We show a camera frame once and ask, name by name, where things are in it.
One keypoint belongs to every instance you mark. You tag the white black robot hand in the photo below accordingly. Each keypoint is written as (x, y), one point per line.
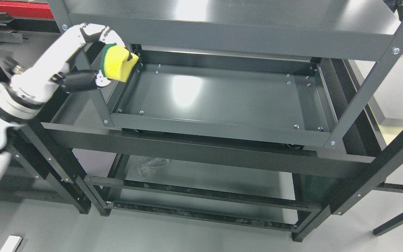
(57, 57)

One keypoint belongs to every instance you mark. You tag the green yellow sponge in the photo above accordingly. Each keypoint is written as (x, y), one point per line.
(117, 62)

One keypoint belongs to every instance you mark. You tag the grey metal shelf unit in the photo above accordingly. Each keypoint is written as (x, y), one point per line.
(298, 72)

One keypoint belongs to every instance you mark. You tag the red metal beam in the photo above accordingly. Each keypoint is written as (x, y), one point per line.
(26, 9)

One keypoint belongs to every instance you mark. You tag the clear plastic bag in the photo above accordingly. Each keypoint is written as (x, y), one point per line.
(148, 166)

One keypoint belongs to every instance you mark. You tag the black metal shelving rack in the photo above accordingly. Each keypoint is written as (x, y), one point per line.
(83, 163)

